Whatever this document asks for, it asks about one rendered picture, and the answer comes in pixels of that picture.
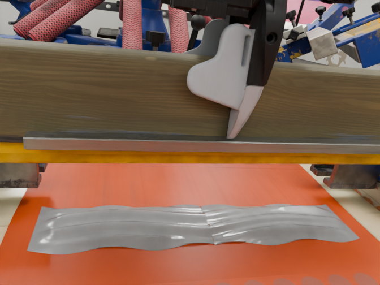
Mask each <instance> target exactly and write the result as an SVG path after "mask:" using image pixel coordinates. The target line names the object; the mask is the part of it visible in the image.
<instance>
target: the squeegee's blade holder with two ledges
mask: <svg viewBox="0 0 380 285"><path fill-rule="evenodd" d="M23 144H24V149H26V150H96V151H143V152H235V153H326V154H380V140H360V139H315V138H291V137H246V136H236V137H235V138H234V139H227V138H226V136H200V135H154V134H131V133H85V132H40V131H27V132H26V133H25V135H24V136H23Z"/></svg>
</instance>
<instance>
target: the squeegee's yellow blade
mask: <svg viewBox="0 0 380 285"><path fill-rule="evenodd" d="M0 153H48V154H160V155H218V156H330V157H380V154H326V153H235V152H143V151H96V150H26V149H24V144H23V142H0Z"/></svg>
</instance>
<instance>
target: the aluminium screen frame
mask: <svg viewBox="0 0 380 285"><path fill-rule="evenodd" d="M353 190H354V191H356V192H357V193H358V194H359V195H360V196H362V197H363V198H364V199H366V201H368V202H369V203H370V204H372V205H373V206H374V207H375V208H376V209H378V210H379V211H380V182H379V181H378V180H377V183H376V184H375V188H374V189H353Z"/></svg>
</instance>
